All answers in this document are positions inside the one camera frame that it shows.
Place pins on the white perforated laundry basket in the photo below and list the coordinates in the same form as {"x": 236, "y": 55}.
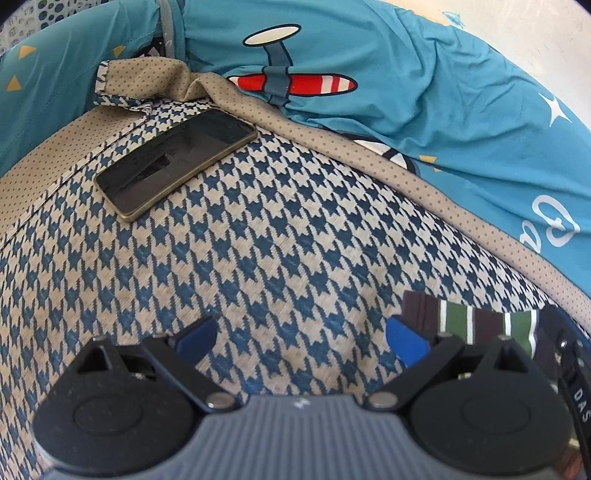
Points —
{"x": 18, "y": 32}

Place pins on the teal triangle print pillow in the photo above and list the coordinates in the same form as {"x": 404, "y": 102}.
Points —
{"x": 69, "y": 92}

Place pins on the blue beige houndstooth mat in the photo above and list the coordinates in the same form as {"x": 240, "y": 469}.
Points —
{"x": 277, "y": 240}

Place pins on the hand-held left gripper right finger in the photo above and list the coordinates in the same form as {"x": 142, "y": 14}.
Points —
{"x": 406, "y": 344}

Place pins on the green brown striped shirt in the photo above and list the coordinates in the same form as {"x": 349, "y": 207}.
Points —
{"x": 455, "y": 316}

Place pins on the black smartphone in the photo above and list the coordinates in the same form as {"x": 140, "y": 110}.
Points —
{"x": 175, "y": 161}

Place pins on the blue airplane print sheet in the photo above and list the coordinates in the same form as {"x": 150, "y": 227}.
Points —
{"x": 415, "y": 69}

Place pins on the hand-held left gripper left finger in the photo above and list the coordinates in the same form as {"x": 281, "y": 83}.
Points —
{"x": 198, "y": 337}

